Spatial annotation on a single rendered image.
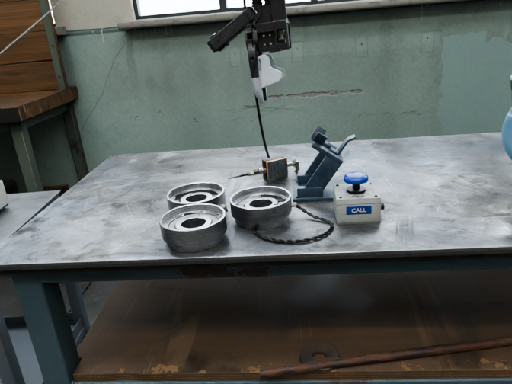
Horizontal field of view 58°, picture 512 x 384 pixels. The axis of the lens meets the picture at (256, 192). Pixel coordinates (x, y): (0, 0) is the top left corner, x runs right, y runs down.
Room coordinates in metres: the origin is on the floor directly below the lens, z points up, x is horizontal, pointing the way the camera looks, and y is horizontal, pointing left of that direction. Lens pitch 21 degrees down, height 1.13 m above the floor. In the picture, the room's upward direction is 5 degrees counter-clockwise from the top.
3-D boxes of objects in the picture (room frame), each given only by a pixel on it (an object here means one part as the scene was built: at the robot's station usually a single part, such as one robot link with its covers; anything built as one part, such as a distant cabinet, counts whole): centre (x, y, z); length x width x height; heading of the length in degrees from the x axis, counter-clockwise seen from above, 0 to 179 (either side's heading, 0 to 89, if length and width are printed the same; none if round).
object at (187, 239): (0.67, 0.10, 0.82); 0.10 x 0.10 x 0.04
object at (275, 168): (0.94, -0.05, 0.82); 0.05 x 0.02 x 0.04; 114
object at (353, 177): (0.71, -0.17, 0.85); 0.04 x 0.04 x 0.05
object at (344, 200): (0.71, -0.17, 0.82); 0.08 x 0.07 x 0.05; 84
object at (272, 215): (0.73, -0.01, 0.82); 0.10 x 0.10 x 0.04
